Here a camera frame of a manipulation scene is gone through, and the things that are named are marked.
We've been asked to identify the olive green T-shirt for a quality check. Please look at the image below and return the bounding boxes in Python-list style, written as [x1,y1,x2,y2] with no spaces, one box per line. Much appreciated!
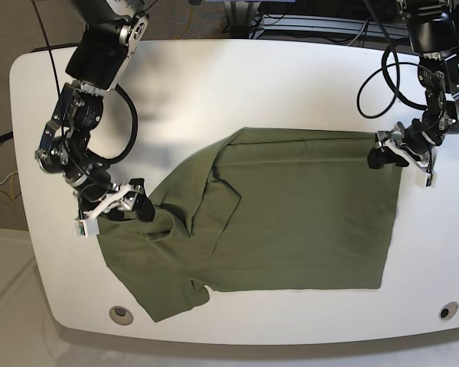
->
[98,128,402,322]

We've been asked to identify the black bar behind table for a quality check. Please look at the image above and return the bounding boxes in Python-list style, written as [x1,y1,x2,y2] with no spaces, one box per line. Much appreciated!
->
[30,44,77,53]

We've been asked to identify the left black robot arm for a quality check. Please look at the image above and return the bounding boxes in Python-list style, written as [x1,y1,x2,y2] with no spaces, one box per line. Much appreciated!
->
[365,1,459,175]

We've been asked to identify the left table grommet hole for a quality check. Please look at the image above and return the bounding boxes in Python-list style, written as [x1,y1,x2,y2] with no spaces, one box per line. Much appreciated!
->
[109,306,134,326]

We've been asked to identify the yellow floor cable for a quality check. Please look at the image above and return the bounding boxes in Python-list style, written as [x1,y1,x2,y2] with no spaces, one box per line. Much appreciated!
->
[0,171,20,202]

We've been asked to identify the table grommet hole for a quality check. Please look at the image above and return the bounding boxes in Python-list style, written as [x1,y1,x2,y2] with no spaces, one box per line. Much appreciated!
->
[109,306,134,326]
[439,302,459,321]

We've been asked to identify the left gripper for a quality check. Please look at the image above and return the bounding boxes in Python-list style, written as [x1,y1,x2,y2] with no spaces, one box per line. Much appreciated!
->
[367,121,440,170]

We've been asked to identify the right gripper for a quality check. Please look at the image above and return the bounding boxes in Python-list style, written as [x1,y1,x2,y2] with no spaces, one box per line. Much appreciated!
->
[73,176,155,222]

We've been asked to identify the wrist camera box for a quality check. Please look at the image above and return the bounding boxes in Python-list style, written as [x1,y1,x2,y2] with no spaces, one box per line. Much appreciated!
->
[73,218,99,238]
[421,166,438,188]

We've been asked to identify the aluminium frame rack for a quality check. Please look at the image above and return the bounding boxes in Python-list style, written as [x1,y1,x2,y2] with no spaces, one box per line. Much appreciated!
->
[223,1,408,46]

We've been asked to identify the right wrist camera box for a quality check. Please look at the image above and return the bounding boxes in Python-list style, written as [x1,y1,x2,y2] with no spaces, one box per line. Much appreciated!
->
[73,218,99,238]

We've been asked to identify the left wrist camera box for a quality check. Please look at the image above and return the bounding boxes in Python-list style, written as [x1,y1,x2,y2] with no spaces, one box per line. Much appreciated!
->
[421,166,438,188]

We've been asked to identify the right table grommet hole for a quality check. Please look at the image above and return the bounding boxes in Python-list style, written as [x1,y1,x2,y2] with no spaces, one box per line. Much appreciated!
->
[439,302,459,321]

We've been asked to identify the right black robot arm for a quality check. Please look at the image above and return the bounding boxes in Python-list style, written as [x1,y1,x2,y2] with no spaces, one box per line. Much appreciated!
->
[35,1,155,222]

